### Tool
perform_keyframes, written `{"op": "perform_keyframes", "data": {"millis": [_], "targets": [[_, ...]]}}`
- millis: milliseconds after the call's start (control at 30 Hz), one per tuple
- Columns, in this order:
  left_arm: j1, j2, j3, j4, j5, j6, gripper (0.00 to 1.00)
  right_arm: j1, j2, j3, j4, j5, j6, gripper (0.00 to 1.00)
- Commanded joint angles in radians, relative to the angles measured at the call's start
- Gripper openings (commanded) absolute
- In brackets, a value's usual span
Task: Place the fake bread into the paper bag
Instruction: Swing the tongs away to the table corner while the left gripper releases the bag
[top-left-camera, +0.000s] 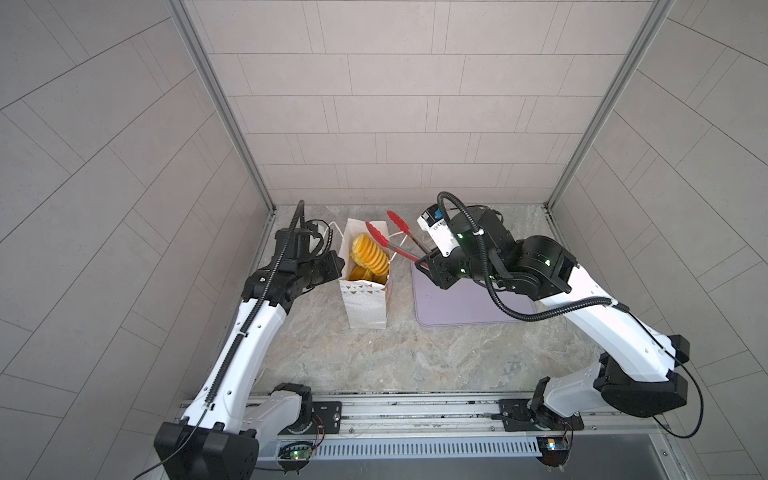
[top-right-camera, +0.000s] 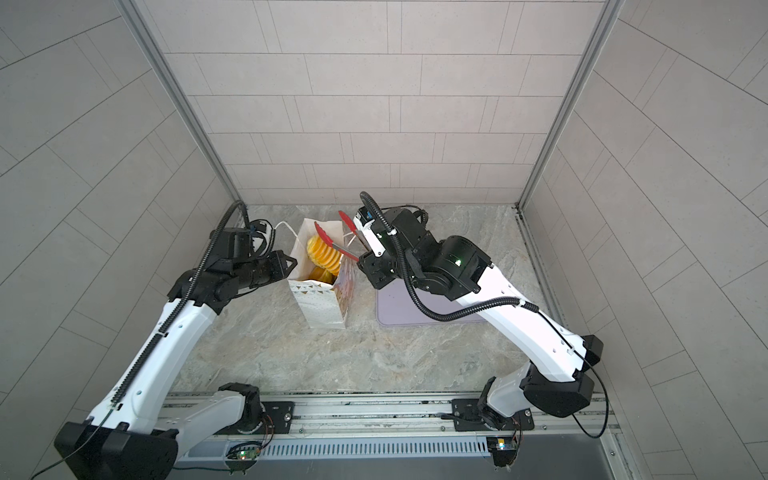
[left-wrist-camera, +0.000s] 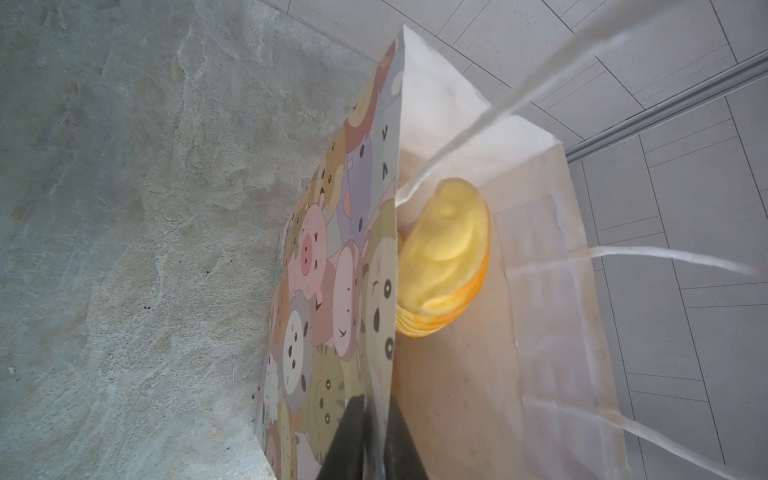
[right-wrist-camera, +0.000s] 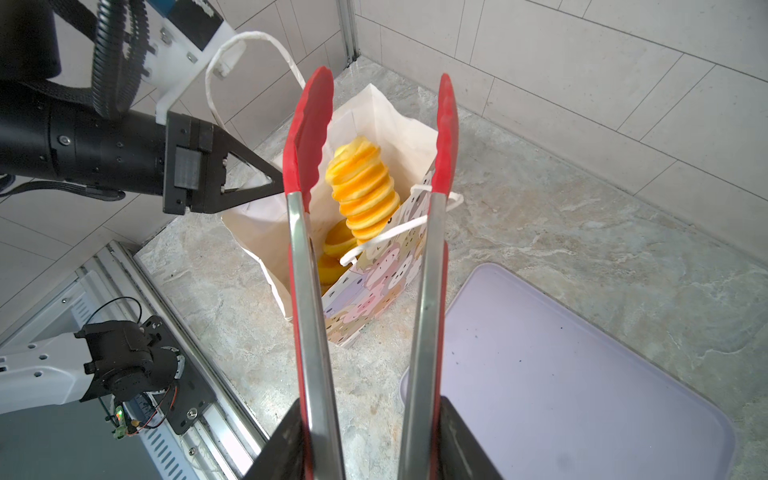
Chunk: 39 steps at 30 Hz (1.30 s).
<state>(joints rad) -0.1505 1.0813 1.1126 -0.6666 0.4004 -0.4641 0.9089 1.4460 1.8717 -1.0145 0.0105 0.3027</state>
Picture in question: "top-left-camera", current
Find lilac plastic tray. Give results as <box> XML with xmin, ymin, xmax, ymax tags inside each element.
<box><xmin>411</xmin><ymin>266</ymin><xmax>519</xmax><ymax>327</ymax></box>

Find red kitchen tongs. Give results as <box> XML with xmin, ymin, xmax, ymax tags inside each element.
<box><xmin>364</xmin><ymin>209</ymin><xmax>432</xmax><ymax>265</ymax></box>

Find white cartoon paper bag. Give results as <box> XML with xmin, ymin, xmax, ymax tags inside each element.
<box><xmin>338</xmin><ymin>218</ymin><xmax>394</xmax><ymax>330</ymax></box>

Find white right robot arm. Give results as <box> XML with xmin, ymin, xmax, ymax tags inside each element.
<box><xmin>416</xmin><ymin>203</ymin><xmax>690</xmax><ymax>430</ymax></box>

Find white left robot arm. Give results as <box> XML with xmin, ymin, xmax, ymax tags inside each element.
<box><xmin>154</xmin><ymin>218</ymin><xmax>344</xmax><ymax>479</ymax></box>

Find left circuit board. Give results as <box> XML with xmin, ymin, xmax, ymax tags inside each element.
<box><xmin>278</xmin><ymin>441</ymin><xmax>315</xmax><ymax>461</ymax></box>

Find circuit board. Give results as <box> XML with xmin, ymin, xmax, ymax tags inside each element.
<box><xmin>278</xmin><ymin>441</ymin><xmax>315</xmax><ymax>461</ymax></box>
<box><xmin>536</xmin><ymin>436</ymin><xmax>571</xmax><ymax>468</ymax></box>

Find right circuit board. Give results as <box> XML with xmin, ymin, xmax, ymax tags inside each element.
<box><xmin>536</xmin><ymin>436</ymin><xmax>571</xmax><ymax>468</ymax></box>

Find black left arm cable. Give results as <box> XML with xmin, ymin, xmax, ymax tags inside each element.
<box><xmin>133</xmin><ymin>199</ymin><xmax>307</xmax><ymax>480</ymax></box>

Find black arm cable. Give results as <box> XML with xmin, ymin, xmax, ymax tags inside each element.
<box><xmin>133</xmin><ymin>199</ymin><xmax>307</xmax><ymax>480</ymax></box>
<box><xmin>436</xmin><ymin>191</ymin><xmax>706</xmax><ymax>440</ymax></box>

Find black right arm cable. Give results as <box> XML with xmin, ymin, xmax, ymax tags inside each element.
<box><xmin>436</xmin><ymin>191</ymin><xmax>706</xmax><ymax>440</ymax></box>

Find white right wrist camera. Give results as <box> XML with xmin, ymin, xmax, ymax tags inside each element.
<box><xmin>417</xmin><ymin>204</ymin><xmax>460</xmax><ymax>258</ymax></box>

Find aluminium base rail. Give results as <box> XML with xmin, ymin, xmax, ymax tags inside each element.
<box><xmin>173</xmin><ymin>389</ymin><xmax>637</xmax><ymax>463</ymax></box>

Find aluminium corner post left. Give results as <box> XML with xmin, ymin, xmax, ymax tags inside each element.
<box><xmin>166</xmin><ymin>0</ymin><xmax>276</xmax><ymax>216</ymax></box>

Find aluminium corner post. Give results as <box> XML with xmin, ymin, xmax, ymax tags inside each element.
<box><xmin>166</xmin><ymin>0</ymin><xmax>276</xmax><ymax>216</ymax></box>
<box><xmin>544</xmin><ymin>0</ymin><xmax>677</xmax><ymax>211</ymax></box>

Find aluminium corner post right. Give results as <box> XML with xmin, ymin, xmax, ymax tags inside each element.
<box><xmin>544</xmin><ymin>0</ymin><xmax>677</xmax><ymax>211</ymax></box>

